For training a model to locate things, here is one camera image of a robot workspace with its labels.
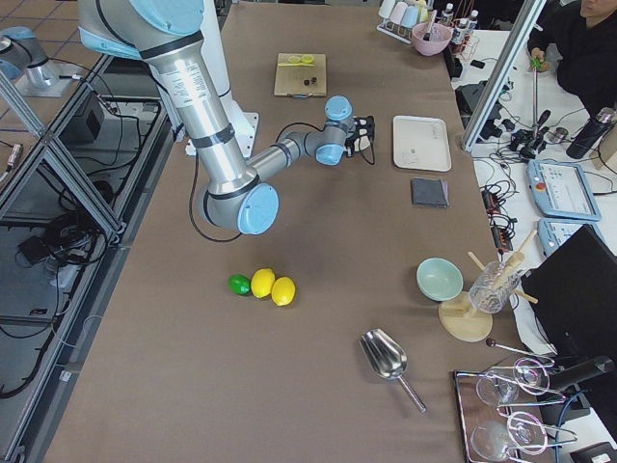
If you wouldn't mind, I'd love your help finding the black monitor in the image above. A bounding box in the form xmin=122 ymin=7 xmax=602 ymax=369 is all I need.
xmin=523 ymin=225 xmax=616 ymax=360

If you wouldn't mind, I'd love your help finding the cup rack with cups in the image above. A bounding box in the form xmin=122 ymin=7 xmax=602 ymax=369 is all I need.
xmin=376 ymin=0 xmax=433 ymax=43

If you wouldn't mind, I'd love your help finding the person in black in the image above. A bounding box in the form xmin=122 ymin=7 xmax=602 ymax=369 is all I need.
xmin=527 ymin=0 xmax=616 ymax=116

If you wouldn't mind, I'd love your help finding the clear textured glass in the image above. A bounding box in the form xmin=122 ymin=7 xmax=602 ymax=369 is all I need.
xmin=469 ymin=261 xmax=521 ymax=314

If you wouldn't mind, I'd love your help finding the teach pendant tablet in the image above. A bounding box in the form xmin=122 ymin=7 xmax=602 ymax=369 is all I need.
xmin=526 ymin=159 xmax=602 ymax=222

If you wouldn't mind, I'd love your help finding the bamboo cutting board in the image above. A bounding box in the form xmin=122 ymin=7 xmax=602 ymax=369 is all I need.
xmin=274 ymin=52 xmax=328 ymax=97

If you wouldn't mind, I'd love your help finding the mint green bowl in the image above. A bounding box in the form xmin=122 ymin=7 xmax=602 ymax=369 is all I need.
xmin=416 ymin=258 xmax=464 ymax=302

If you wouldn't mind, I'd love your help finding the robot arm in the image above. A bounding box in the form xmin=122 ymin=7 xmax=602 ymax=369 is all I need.
xmin=247 ymin=95 xmax=375 ymax=180
xmin=78 ymin=1 xmax=279 ymax=234

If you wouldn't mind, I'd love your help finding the wine glass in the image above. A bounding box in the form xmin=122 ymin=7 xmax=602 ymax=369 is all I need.
xmin=476 ymin=358 xmax=550 ymax=406

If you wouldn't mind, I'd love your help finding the grey folded cloth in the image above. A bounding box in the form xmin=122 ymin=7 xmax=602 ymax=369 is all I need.
xmin=411 ymin=177 xmax=449 ymax=208

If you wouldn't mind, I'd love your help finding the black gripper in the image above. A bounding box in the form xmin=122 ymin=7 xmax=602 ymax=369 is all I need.
xmin=347 ymin=116 xmax=375 ymax=157

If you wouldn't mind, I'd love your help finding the lemon slice upper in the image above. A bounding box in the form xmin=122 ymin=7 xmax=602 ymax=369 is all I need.
xmin=299 ymin=54 xmax=314 ymax=67

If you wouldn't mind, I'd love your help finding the green lime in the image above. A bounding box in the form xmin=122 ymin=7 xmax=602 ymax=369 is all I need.
xmin=228 ymin=274 xmax=251 ymax=295

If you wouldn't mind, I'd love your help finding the yellow lemon near lime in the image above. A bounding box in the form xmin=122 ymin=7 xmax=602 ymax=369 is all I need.
xmin=251 ymin=268 xmax=276 ymax=298

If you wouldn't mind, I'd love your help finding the pink ice bowl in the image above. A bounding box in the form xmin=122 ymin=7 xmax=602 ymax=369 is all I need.
xmin=412 ymin=23 xmax=453 ymax=56

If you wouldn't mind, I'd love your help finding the black framed glass tray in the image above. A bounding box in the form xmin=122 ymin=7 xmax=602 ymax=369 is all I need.
xmin=453 ymin=370 xmax=577 ymax=462

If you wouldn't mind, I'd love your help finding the stainless steel scoop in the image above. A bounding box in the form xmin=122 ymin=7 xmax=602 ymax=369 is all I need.
xmin=360 ymin=328 xmax=427 ymax=414

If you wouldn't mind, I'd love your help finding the cream rabbit tray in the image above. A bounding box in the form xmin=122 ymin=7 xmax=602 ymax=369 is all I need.
xmin=392 ymin=115 xmax=452 ymax=172

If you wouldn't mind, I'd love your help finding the yellow lemon outer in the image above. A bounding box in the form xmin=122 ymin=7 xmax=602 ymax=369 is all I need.
xmin=271 ymin=277 xmax=296 ymax=307

